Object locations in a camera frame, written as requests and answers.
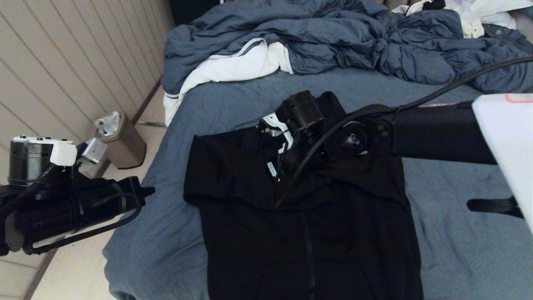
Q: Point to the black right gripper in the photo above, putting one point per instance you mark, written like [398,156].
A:
[308,121]

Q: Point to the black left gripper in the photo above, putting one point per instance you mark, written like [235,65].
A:
[62,208]

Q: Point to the black zip hoodie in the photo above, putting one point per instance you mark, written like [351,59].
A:
[291,241]

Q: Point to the white crumpled clothes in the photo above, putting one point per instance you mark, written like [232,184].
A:
[479,11]

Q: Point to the brown trash bin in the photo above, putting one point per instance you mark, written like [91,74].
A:
[125,149]

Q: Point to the thin metal rod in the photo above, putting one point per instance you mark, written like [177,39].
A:
[152,123]

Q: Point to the white plastic bin bag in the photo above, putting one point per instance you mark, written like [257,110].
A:
[107,124]

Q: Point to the crumpled blue duvet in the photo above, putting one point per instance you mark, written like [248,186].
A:
[333,33]

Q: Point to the white blanket with grey stripe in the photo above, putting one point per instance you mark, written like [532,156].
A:
[233,66]

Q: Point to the small black garment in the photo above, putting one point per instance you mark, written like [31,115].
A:
[435,4]

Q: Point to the blue bed sheet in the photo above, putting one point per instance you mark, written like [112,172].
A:
[449,250]

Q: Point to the blue denim shirt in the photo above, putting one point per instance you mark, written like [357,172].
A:
[506,36]

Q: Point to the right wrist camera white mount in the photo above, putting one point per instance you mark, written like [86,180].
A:
[275,125]

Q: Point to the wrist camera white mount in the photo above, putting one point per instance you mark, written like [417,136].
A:
[275,125]
[64,154]

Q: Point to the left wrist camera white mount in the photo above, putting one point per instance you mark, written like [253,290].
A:
[64,154]

